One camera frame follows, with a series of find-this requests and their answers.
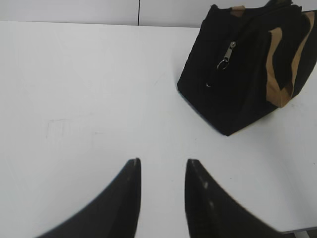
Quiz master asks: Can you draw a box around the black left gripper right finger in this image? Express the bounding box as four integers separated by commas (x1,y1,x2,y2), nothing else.
185,158,285,238

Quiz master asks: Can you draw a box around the black bag with tan handles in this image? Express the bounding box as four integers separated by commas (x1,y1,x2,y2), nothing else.
177,0,317,136

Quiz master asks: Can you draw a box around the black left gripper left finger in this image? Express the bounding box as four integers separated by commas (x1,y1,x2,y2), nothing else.
41,158,141,238

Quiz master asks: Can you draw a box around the silver zipper pull with ring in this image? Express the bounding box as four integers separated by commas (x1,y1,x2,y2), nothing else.
217,41,236,70

